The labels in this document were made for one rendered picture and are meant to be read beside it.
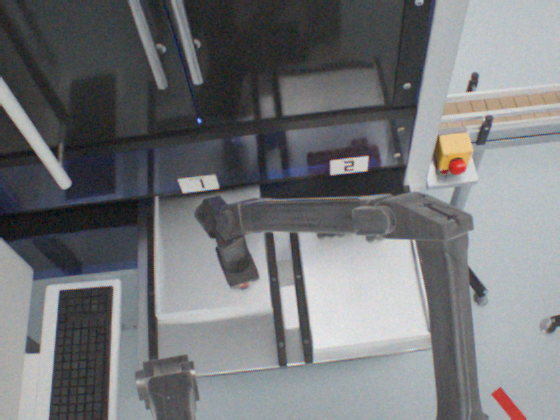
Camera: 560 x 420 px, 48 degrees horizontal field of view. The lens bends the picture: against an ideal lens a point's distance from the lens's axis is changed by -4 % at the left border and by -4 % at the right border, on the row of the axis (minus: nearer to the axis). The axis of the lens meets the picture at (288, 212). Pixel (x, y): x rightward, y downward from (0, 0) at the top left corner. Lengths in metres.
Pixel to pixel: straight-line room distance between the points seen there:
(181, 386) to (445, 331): 0.38
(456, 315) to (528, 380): 1.51
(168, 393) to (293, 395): 1.45
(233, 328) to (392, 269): 0.39
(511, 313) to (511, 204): 0.46
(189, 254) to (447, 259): 0.80
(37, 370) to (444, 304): 1.05
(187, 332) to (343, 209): 0.60
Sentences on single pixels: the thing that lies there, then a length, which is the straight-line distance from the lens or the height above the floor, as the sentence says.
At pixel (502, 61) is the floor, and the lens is 3.11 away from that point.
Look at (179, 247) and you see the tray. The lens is 1.57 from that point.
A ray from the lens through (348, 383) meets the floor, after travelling 2.33.
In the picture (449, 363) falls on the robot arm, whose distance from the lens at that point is 0.96.
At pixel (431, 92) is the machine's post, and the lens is 1.31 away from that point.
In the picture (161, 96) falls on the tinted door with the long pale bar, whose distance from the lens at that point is 1.24.
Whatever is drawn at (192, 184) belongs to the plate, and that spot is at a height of 1.02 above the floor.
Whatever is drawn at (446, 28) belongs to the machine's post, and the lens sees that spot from 1.18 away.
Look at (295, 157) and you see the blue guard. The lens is 1.42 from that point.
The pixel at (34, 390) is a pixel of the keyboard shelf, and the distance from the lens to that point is 1.66.
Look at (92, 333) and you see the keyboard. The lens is 1.61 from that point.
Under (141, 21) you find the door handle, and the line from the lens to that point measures 1.00.
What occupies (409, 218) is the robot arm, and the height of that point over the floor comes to 1.46.
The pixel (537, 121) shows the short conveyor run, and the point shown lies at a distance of 1.73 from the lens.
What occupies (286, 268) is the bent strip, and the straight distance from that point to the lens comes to 1.47.
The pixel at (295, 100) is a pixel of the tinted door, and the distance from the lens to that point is 1.27.
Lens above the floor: 2.27
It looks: 62 degrees down
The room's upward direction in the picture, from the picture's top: 7 degrees counter-clockwise
